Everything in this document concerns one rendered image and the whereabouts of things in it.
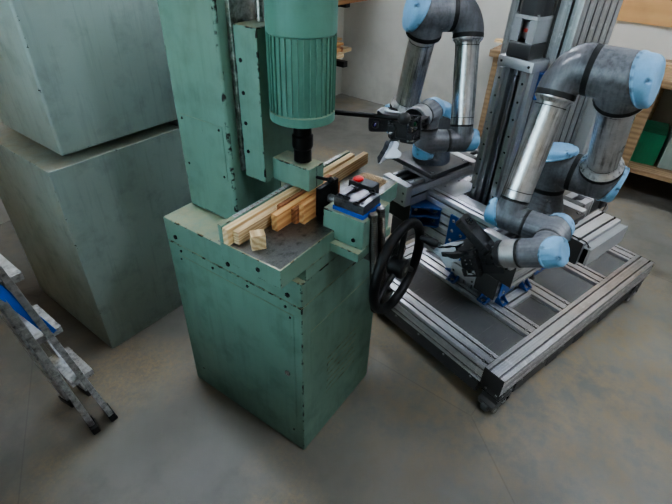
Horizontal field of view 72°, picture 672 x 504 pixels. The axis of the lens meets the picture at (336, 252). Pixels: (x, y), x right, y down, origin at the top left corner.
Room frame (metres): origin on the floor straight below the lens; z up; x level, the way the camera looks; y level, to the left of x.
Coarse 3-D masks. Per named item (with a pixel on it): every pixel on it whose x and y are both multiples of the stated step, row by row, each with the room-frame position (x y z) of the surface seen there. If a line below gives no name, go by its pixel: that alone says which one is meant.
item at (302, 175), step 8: (288, 152) 1.29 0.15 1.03; (280, 160) 1.24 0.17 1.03; (288, 160) 1.24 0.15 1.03; (312, 160) 1.24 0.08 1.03; (280, 168) 1.24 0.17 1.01; (288, 168) 1.22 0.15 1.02; (296, 168) 1.21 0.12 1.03; (304, 168) 1.19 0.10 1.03; (312, 168) 1.19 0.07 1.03; (320, 168) 1.22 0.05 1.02; (280, 176) 1.24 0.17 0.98; (288, 176) 1.22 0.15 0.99; (296, 176) 1.21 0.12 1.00; (304, 176) 1.19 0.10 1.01; (312, 176) 1.19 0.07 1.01; (296, 184) 1.21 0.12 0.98; (304, 184) 1.19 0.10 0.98; (312, 184) 1.19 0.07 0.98; (320, 184) 1.22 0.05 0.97
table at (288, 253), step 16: (352, 176) 1.42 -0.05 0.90; (384, 192) 1.32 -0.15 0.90; (288, 224) 1.11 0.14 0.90; (320, 224) 1.11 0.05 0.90; (272, 240) 1.02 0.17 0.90; (288, 240) 1.03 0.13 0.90; (304, 240) 1.03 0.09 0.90; (320, 240) 1.03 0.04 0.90; (336, 240) 1.08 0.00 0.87; (224, 256) 1.00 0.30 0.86; (240, 256) 0.97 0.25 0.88; (256, 256) 0.95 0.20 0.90; (272, 256) 0.95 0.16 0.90; (288, 256) 0.96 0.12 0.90; (304, 256) 0.97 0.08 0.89; (320, 256) 1.03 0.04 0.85; (352, 256) 1.03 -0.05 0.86; (256, 272) 0.94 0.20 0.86; (272, 272) 0.91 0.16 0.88; (288, 272) 0.92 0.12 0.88
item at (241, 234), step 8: (352, 160) 1.46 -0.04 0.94; (360, 160) 1.48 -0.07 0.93; (336, 168) 1.39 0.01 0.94; (344, 168) 1.40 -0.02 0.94; (352, 168) 1.44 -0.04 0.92; (336, 176) 1.36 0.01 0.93; (344, 176) 1.40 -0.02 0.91; (296, 192) 1.22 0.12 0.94; (272, 208) 1.12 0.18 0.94; (256, 216) 1.08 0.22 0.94; (264, 216) 1.08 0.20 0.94; (248, 224) 1.04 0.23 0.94; (256, 224) 1.05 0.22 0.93; (264, 224) 1.08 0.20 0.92; (240, 232) 1.00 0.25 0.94; (248, 232) 1.03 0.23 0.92; (240, 240) 1.00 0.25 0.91
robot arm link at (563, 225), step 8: (528, 216) 1.04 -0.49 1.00; (536, 216) 1.04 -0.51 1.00; (544, 216) 1.03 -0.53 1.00; (552, 216) 1.05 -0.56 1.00; (560, 216) 1.03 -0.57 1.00; (568, 216) 1.04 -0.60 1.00; (528, 224) 1.02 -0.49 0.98; (536, 224) 1.02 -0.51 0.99; (544, 224) 1.01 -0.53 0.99; (552, 224) 1.00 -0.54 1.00; (560, 224) 1.00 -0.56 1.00; (568, 224) 1.01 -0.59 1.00; (528, 232) 1.02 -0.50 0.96; (536, 232) 0.99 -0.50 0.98; (560, 232) 0.97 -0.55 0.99; (568, 232) 0.99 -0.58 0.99; (568, 240) 0.98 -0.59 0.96
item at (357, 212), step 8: (352, 184) 1.17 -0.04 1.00; (360, 184) 1.16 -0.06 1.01; (368, 184) 1.16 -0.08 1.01; (376, 184) 1.16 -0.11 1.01; (344, 192) 1.12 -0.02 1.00; (352, 192) 1.13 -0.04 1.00; (360, 192) 1.13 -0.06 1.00; (368, 192) 1.13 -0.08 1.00; (376, 192) 1.16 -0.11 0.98; (336, 200) 1.10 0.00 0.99; (344, 200) 1.08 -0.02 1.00; (352, 200) 1.08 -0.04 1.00; (368, 200) 1.08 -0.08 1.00; (376, 200) 1.10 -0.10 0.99; (336, 208) 1.09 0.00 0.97; (344, 208) 1.08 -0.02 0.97; (352, 208) 1.07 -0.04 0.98; (360, 208) 1.05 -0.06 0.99; (368, 208) 1.07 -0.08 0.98; (360, 216) 1.05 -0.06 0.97
